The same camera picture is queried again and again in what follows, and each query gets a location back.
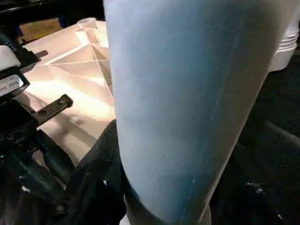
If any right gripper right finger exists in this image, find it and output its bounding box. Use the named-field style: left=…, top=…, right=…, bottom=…
left=209, top=120, right=300, bottom=225

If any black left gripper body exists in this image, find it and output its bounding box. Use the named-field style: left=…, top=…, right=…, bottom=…
left=0, top=94, right=75, bottom=211

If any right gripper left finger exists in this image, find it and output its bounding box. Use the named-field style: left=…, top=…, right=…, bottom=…
left=59, top=119, right=128, bottom=225

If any white plastic table top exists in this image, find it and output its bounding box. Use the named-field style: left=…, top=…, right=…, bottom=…
left=19, top=18, right=117, bottom=165

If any white plastic table leg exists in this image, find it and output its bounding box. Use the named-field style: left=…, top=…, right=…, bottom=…
left=103, top=0, right=300, bottom=225

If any black plastic mat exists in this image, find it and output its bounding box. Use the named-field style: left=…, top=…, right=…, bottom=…
left=0, top=14, right=300, bottom=225

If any yellow cardboard box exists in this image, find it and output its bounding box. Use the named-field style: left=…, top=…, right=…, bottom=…
left=19, top=18, right=62, bottom=43

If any white round container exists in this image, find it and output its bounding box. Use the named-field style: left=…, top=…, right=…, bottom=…
left=268, top=19, right=300, bottom=72

